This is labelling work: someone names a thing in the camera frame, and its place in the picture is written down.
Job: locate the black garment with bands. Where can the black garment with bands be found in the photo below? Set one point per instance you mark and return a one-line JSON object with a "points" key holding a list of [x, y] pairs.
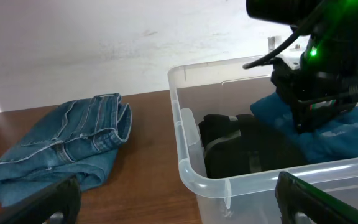
{"points": [[239, 145]]}

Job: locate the clear plastic storage bin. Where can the clear plastic storage bin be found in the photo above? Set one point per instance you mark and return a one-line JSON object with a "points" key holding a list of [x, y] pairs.
{"points": [[224, 87]]}

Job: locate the blue garment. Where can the blue garment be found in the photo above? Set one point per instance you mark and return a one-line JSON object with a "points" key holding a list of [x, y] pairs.
{"points": [[335, 140]]}

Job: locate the dark blue jeans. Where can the dark blue jeans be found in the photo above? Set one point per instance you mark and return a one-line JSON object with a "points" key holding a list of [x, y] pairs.
{"points": [[79, 137]]}

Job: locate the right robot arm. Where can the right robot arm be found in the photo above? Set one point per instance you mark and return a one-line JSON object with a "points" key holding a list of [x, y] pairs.
{"points": [[328, 18]]}

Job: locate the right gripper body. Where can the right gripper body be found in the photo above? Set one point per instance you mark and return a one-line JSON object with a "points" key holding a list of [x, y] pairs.
{"points": [[324, 85]]}

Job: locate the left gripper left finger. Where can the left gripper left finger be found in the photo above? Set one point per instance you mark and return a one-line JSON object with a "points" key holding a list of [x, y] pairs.
{"points": [[57, 203]]}

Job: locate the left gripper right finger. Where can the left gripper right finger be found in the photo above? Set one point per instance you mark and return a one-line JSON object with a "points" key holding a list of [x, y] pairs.
{"points": [[301, 202]]}

